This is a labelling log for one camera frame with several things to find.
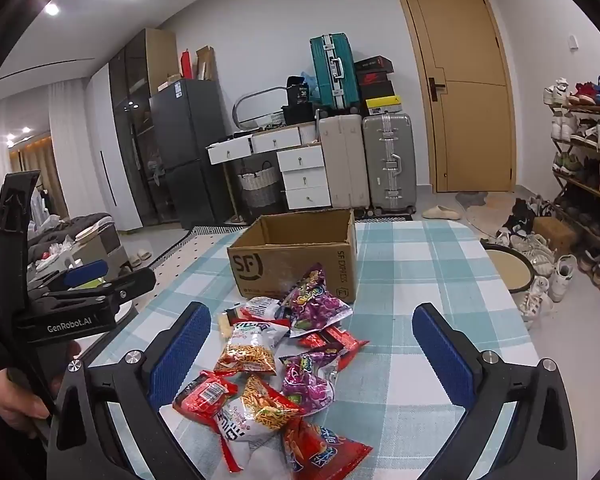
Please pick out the silver suitcase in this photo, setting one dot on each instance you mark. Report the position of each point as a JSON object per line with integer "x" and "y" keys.
{"x": 387, "y": 160}

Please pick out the white crispy noodle snack packet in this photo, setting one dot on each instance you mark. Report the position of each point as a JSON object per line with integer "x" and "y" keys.
{"x": 260, "y": 405}
{"x": 250, "y": 352}

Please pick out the woven laundry basket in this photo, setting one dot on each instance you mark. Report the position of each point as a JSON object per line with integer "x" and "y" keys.
{"x": 260, "y": 185}

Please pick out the shoe rack with shoes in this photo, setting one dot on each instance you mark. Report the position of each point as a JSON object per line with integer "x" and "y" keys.
{"x": 585, "y": 160}

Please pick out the white wardrobe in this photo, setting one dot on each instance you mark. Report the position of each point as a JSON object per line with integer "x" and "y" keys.
{"x": 110, "y": 150}

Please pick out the white drawer unit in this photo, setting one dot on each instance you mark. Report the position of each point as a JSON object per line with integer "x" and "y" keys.
{"x": 300, "y": 180}

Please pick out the fluffy door mat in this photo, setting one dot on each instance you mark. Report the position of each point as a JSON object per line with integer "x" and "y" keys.
{"x": 490, "y": 207}

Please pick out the white light switch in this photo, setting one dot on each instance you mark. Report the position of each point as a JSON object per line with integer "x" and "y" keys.
{"x": 573, "y": 42}

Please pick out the teal suitcase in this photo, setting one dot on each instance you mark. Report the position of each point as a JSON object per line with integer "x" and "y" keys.
{"x": 330, "y": 75}

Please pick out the dark glass cabinet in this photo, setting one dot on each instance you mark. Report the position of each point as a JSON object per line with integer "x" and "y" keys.
{"x": 130, "y": 110}

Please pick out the folded cardboard pieces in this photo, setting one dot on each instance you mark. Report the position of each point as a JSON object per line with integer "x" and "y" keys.
{"x": 206, "y": 62}

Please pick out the person's left hand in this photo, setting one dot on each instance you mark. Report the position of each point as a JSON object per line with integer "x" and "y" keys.
{"x": 15, "y": 400}

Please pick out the black refrigerator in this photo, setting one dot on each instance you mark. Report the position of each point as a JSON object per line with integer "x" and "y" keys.
{"x": 190, "y": 150}

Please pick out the red chips packet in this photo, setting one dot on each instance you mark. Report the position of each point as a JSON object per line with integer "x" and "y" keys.
{"x": 320, "y": 447}

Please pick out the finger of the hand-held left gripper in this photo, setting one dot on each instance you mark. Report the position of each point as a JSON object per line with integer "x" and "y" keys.
{"x": 120, "y": 287}
{"x": 87, "y": 272}

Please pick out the pair of beige slippers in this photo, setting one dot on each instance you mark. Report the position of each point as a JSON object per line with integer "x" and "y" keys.
{"x": 141, "y": 259}

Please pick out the teal checked tablecloth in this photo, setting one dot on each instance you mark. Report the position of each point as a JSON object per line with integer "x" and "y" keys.
{"x": 405, "y": 270}

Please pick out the grey cluttered sofa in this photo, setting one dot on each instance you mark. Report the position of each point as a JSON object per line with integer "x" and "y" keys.
{"x": 80, "y": 232}

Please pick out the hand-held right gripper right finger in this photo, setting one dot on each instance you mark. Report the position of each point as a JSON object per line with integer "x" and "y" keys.
{"x": 440, "y": 355}

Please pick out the beige suitcase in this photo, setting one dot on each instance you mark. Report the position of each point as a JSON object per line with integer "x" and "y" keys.
{"x": 342, "y": 160}

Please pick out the white red-edged snack packet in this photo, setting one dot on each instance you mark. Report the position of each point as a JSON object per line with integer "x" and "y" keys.
{"x": 260, "y": 307}

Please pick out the beige wafer packet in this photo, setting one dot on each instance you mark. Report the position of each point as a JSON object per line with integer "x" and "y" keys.
{"x": 225, "y": 325}

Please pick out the purple gummy candy packet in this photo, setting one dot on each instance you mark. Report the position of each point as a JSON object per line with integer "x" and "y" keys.
{"x": 315, "y": 305}
{"x": 305, "y": 382}

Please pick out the brown cardboard box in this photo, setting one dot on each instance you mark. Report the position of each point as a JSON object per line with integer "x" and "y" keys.
{"x": 280, "y": 260}

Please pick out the red packet with black stripe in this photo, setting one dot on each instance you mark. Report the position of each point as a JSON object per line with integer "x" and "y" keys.
{"x": 337, "y": 340}

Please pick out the yellow black shoe box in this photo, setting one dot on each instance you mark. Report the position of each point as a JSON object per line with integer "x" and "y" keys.
{"x": 382, "y": 105}

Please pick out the black red shoe box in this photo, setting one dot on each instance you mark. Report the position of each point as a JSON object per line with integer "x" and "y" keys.
{"x": 375, "y": 65}

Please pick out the beige curtain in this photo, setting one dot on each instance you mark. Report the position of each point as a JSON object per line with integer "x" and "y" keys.
{"x": 32, "y": 170}

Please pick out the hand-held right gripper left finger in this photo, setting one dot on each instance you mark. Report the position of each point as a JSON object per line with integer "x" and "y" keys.
{"x": 180, "y": 355}

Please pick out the wooden door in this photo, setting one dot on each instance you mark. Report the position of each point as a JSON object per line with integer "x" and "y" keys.
{"x": 460, "y": 110}

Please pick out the red snack packet white label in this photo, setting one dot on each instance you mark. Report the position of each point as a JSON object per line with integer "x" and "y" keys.
{"x": 202, "y": 395}

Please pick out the pile of sneakers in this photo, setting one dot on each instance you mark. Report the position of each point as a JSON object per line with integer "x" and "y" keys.
{"x": 535, "y": 255}

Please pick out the round black-rimmed stool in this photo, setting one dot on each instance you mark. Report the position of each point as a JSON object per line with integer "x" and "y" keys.
{"x": 510, "y": 270}

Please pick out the oval chrome hoop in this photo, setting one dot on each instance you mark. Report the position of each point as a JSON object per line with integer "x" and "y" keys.
{"x": 252, "y": 105}

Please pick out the beige slipper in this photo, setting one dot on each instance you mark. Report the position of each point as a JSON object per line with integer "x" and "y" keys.
{"x": 442, "y": 212}

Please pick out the small brown box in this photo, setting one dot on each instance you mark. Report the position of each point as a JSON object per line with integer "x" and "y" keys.
{"x": 555, "y": 235}

